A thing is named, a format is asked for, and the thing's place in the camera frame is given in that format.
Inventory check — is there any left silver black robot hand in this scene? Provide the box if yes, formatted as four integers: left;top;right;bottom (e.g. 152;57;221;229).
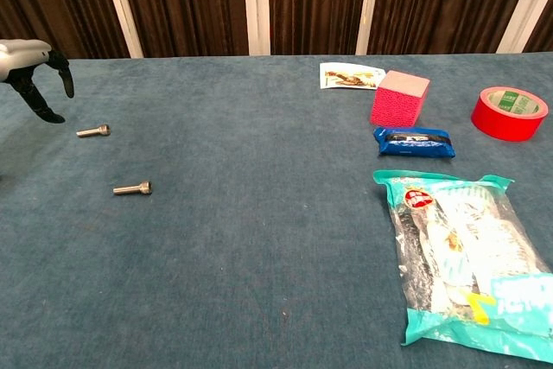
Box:
0;39;75;124

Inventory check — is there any silver bolt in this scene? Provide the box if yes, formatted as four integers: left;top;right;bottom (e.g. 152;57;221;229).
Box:
76;124;111;139
112;180;154;196

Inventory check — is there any dark brown pleated curtain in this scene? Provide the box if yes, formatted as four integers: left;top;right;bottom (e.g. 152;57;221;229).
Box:
267;0;372;56
522;4;553;54
366;0;541;55
0;0;130;63
112;0;251;58

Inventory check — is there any teal velvet table cover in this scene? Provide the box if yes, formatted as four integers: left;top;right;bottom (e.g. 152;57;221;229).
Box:
0;52;553;369

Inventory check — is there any white picture sachet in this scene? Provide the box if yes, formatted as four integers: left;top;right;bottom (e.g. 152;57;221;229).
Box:
319;62;386;91

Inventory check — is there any pink foam cube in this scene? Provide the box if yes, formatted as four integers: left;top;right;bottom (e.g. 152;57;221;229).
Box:
369;69;431;128

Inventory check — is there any blue cookie snack packet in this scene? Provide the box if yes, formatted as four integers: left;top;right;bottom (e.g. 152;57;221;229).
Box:
372;126;457;160

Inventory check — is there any teal clear snack bag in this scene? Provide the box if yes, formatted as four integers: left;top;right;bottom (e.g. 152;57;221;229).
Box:
372;169;553;365

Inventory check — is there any red tape roll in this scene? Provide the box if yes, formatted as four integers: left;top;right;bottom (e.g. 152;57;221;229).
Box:
470;86;550;143

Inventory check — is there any white frame post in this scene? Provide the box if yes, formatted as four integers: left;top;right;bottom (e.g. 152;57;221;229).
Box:
354;0;384;56
241;0;271;56
495;0;553;54
98;0;144;59

